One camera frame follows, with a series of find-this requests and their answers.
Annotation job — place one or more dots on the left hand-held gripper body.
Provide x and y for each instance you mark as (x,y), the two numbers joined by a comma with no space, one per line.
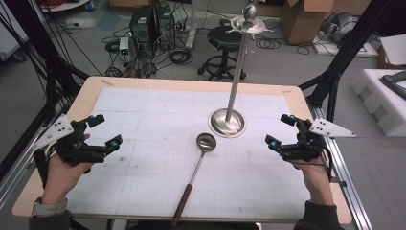
(68,150)

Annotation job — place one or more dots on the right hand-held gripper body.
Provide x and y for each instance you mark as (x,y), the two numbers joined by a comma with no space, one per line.
(304,148)

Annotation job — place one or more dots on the steel utensil stand with hooks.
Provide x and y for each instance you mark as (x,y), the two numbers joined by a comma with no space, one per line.
(227,125)

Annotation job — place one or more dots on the person's left hand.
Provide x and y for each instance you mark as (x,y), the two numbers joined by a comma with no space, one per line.
(62,179)

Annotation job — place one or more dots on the person's right hand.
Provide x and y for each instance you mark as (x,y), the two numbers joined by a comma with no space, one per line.
(317,183)

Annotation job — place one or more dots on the white grid mat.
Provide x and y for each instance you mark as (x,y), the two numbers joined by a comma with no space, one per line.
(153,105)

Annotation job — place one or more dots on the grey wrist watch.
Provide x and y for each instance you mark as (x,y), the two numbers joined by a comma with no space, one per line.
(51,207)

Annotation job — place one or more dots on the small white power box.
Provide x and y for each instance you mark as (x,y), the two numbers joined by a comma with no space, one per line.
(124,45)

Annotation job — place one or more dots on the white foam packing block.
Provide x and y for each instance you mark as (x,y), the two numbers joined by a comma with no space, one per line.
(379,102)

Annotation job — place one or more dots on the brown cardboard box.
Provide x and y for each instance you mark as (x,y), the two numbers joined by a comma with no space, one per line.
(306,22)

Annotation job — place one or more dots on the black round stool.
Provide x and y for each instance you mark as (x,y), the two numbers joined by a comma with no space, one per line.
(225,40)

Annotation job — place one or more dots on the black computer tower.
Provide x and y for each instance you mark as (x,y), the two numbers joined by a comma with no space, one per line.
(165,27)
(141,25)

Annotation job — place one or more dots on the grey rounded device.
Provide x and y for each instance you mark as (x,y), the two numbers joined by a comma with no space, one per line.
(343,27)

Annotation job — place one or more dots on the black curved part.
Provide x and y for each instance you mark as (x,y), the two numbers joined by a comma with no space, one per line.
(395,83)

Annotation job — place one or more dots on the white desk leg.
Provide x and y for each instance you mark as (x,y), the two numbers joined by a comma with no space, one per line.
(191,25)

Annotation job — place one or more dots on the aluminium rail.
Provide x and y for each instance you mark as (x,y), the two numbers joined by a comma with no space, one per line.
(12,185)
(346,179)

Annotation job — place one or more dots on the black metal frame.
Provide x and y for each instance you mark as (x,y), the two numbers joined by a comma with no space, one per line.
(51,64)
(344,54)

